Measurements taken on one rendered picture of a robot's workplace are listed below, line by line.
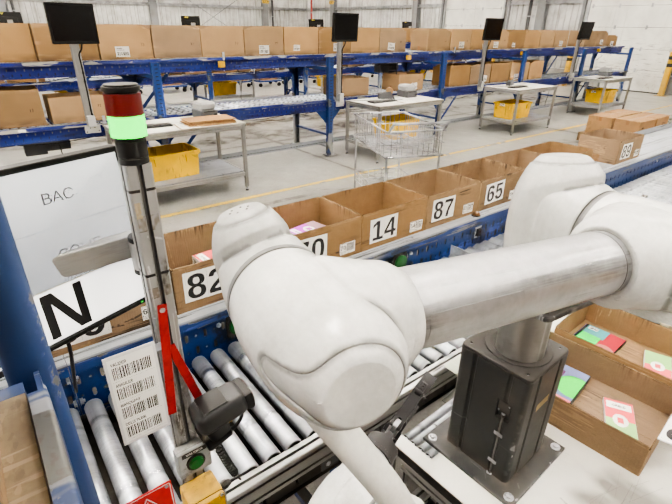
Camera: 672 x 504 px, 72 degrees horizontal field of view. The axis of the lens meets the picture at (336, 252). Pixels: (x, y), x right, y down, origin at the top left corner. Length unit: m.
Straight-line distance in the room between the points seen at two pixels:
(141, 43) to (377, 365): 5.80
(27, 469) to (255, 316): 0.24
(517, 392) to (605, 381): 0.61
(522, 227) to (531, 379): 0.33
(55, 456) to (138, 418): 0.67
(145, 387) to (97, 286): 0.20
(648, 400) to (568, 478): 0.41
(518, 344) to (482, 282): 0.54
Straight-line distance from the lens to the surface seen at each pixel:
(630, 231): 0.79
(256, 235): 0.55
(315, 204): 2.08
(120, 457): 1.39
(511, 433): 1.18
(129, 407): 0.93
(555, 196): 0.92
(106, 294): 0.92
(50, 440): 0.29
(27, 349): 0.34
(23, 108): 5.63
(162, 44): 6.15
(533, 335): 1.08
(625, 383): 1.66
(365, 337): 0.40
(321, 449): 1.34
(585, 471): 1.41
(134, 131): 0.73
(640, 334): 1.94
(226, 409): 0.95
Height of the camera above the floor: 1.74
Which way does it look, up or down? 26 degrees down
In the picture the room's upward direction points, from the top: 1 degrees clockwise
